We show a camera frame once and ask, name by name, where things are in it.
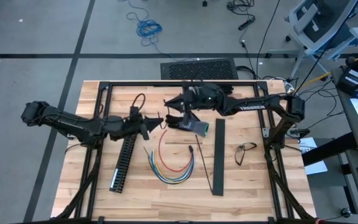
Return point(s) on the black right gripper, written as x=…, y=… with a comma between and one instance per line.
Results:
x=204, y=96

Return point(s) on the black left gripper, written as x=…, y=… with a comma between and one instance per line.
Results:
x=129, y=126

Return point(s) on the long straight black zip tie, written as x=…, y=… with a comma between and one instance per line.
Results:
x=204, y=163

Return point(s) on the black duct cover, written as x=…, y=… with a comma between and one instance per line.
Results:
x=218, y=155

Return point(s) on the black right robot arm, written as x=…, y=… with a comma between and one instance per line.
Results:
x=253, y=107

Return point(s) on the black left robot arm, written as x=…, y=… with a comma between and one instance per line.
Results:
x=70, y=124

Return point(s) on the black perforated box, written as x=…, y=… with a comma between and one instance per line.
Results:
x=197, y=70

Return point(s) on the clear safety glasses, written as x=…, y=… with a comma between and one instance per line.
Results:
x=239, y=157

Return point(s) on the black power strip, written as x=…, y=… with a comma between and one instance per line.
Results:
x=246, y=24

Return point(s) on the white paper sheet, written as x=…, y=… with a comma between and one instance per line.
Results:
x=317, y=168

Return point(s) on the grey mesh office chair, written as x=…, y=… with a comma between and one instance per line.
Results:
x=315, y=28

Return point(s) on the black desk beam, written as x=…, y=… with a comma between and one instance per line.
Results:
x=328, y=149

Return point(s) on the black box white labels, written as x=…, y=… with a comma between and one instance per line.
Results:
x=351, y=79

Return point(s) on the dark grey desk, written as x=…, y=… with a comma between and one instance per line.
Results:
x=351, y=161

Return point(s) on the black caster wheel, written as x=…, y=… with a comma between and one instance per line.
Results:
x=346, y=212

